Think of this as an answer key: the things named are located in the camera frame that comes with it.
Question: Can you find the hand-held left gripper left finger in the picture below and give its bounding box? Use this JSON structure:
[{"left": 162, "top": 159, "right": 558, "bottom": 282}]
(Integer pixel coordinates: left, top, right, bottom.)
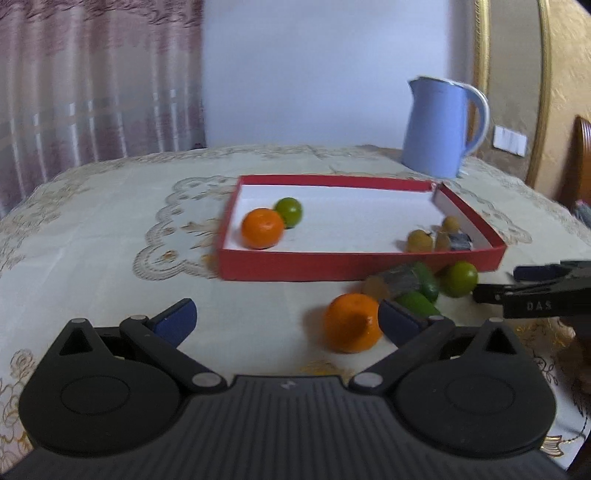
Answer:
[{"left": 55, "top": 298, "right": 228, "bottom": 395}]

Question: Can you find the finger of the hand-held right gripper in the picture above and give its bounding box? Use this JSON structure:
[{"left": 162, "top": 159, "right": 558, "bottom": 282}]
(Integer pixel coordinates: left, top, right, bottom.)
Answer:
[
  {"left": 472, "top": 282, "right": 509, "bottom": 306},
  {"left": 513, "top": 260, "right": 591, "bottom": 286}
]

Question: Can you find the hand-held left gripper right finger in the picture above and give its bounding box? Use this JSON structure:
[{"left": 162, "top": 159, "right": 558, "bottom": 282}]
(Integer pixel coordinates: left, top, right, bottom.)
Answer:
[{"left": 348, "top": 299, "right": 527, "bottom": 395}]

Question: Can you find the cut green cucumber chunk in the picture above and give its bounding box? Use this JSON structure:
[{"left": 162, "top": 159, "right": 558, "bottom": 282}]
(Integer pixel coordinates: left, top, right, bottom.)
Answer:
[{"left": 396, "top": 292, "right": 441, "bottom": 317}]

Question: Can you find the large green lime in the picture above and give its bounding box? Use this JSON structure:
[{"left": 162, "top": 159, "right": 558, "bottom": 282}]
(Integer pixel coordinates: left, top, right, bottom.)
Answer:
[{"left": 438, "top": 261, "right": 479, "bottom": 298}]

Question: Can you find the orange mandarin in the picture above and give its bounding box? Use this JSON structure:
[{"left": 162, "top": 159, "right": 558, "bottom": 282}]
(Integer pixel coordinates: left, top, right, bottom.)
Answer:
[
  {"left": 323, "top": 293, "right": 385, "bottom": 354},
  {"left": 241, "top": 208, "right": 286, "bottom": 250}
]

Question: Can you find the red cardboard box tray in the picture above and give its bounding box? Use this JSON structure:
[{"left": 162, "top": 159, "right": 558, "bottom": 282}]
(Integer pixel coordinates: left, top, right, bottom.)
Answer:
[{"left": 217, "top": 174, "right": 508, "bottom": 282}]

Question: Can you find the small green lime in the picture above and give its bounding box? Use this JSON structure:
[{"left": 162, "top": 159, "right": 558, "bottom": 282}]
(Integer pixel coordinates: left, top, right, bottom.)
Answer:
[{"left": 274, "top": 198, "right": 304, "bottom": 229}]

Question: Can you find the wooden chair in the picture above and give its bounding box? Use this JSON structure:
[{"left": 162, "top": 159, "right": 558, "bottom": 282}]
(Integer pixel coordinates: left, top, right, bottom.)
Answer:
[{"left": 556, "top": 115, "right": 591, "bottom": 217}]

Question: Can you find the blue electric kettle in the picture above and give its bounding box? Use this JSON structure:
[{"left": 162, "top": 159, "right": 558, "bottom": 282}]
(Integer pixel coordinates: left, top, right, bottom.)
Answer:
[{"left": 401, "top": 76, "right": 490, "bottom": 179}]

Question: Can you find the gold moulding strip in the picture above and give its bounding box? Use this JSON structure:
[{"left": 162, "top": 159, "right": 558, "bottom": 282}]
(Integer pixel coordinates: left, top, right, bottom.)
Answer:
[
  {"left": 472, "top": 0, "right": 491, "bottom": 148},
  {"left": 525, "top": 0, "right": 553, "bottom": 188}
]

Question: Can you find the pink patterned curtain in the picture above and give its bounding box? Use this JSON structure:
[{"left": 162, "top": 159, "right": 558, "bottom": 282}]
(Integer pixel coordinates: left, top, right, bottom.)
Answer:
[{"left": 0, "top": 0, "right": 206, "bottom": 217}]

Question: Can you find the white wall light switch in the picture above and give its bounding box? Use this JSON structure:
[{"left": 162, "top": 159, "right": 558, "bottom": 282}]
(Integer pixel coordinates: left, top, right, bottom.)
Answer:
[{"left": 493, "top": 124, "right": 528, "bottom": 157}]

